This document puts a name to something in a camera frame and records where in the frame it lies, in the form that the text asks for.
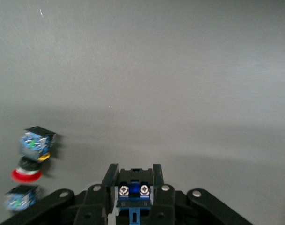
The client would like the red push button black body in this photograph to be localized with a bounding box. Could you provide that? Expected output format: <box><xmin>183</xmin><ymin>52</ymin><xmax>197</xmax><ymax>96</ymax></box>
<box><xmin>10</xmin><ymin>126</ymin><xmax>58</xmax><ymax>183</ymax></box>
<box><xmin>4</xmin><ymin>184</ymin><xmax>42</xmax><ymax>213</ymax></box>

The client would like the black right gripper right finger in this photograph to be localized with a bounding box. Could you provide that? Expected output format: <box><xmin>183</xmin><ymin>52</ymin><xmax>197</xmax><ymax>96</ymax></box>
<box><xmin>151</xmin><ymin>164</ymin><xmax>175</xmax><ymax>225</ymax></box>

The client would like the yellow push button black body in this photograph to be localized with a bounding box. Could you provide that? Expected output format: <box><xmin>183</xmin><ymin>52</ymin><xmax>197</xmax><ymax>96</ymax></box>
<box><xmin>114</xmin><ymin>167</ymin><xmax>154</xmax><ymax>225</ymax></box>

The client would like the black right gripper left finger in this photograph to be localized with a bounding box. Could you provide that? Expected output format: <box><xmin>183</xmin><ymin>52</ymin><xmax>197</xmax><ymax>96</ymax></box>
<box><xmin>74</xmin><ymin>163</ymin><xmax>119</xmax><ymax>225</ymax></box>

